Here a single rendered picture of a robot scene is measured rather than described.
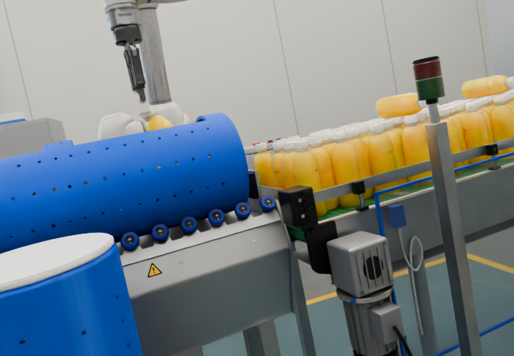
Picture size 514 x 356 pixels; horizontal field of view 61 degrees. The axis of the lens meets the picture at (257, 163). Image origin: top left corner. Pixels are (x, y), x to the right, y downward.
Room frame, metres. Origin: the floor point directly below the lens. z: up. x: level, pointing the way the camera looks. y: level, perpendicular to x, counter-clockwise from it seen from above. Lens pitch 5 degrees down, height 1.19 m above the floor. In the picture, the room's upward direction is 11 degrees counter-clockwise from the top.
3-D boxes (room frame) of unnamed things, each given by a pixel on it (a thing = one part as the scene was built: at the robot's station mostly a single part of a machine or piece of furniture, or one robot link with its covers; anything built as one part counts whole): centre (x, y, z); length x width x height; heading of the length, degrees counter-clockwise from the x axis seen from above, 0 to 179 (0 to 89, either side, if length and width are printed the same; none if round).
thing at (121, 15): (1.24, 0.28, 1.53); 0.09 x 0.09 x 0.06
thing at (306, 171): (1.20, -0.13, 1.00); 0.07 x 0.07 x 0.19
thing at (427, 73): (1.08, -0.45, 1.23); 0.06 x 0.06 x 0.04
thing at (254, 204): (1.28, 0.03, 0.99); 0.10 x 0.02 x 0.12; 21
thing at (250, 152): (1.62, -0.06, 1.05); 0.20 x 0.10 x 0.10; 111
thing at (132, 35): (1.24, 0.28, 1.46); 0.08 x 0.07 x 0.09; 21
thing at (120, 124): (1.80, 0.53, 1.22); 0.18 x 0.16 x 0.22; 112
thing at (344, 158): (1.24, -0.25, 1.00); 0.07 x 0.07 x 0.19
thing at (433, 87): (1.08, -0.45, 1.18); 0.06 x 0.06 x 0.05
